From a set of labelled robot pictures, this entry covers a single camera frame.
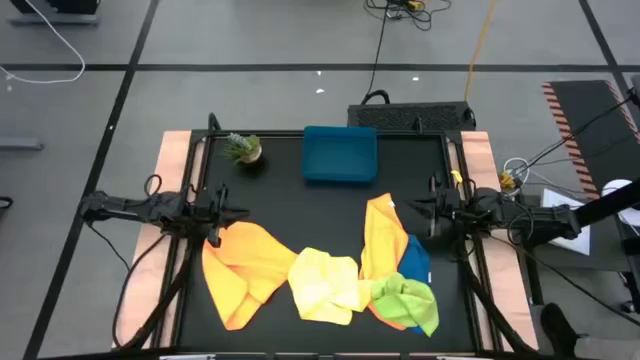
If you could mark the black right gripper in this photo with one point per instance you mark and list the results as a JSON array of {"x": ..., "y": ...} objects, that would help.
[{"x": 450, "y": 207}]

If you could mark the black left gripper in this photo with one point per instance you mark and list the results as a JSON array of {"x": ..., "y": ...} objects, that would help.
[{"x": 217, "y": 215}]

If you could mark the orange microfiber towel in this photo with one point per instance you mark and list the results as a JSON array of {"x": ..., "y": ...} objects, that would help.
[
  {"x": 382, "y": 235},
  {"x": 245, "y": 265}
]

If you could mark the green microfiber towel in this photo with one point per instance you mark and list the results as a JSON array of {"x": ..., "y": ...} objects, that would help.
[{"x": 407, "y": 302}]

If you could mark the yellow microfiber towel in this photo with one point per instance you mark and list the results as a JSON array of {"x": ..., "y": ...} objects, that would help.
[{"x": 325, "y": 285}]

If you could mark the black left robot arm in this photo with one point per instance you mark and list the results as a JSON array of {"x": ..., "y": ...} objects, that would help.
[{"x": 125, "y": 207}]

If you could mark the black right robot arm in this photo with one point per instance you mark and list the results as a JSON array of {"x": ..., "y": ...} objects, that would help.
[{"x": 540, "y": 220}]

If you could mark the blue microfiber towel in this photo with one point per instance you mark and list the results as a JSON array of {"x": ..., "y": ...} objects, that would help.
[{"x": 417, "y": 260}]

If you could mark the yellow tape tag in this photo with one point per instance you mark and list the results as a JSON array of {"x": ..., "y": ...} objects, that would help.
[{"x": 456, "y": 176}]

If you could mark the small potted plant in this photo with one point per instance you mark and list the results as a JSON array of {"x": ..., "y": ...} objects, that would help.
[{"x": 245, "y": 149}]

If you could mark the black perforated computer case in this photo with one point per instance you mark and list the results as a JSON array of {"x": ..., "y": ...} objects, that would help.
[{"x": 410, "y": 117}]

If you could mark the teal plastic bin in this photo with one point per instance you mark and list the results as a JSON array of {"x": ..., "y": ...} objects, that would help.
[{"x": 340, "y": 152}]

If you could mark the white paper sheet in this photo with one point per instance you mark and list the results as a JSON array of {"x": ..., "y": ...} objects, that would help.
[{"x": 555, "y": 200}]

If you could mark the person's shoe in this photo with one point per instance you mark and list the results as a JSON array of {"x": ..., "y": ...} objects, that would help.
[{"x": 557, "y": 325}]

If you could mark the black metal stand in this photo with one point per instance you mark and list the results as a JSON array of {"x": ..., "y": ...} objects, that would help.
[{"x": 610, "y": 202}]

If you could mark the black hazard-striped floor mat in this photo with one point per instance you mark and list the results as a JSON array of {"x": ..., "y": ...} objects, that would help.
[{"x": 585, "y": 110}]

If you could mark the white round object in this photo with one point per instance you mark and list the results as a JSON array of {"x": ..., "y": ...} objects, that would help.
[{"x": 615, "y": 186}]

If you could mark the grey desk foot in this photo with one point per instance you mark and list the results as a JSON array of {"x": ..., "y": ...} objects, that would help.
[{"x": 20, "y": 143}]

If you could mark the grey desk base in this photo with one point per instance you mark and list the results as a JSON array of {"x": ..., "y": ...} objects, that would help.
[{"x": 50, "y": 19}]

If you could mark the black aluminium table frame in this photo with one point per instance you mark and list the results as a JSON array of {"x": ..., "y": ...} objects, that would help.
[{"x": 280, "y": 133}]

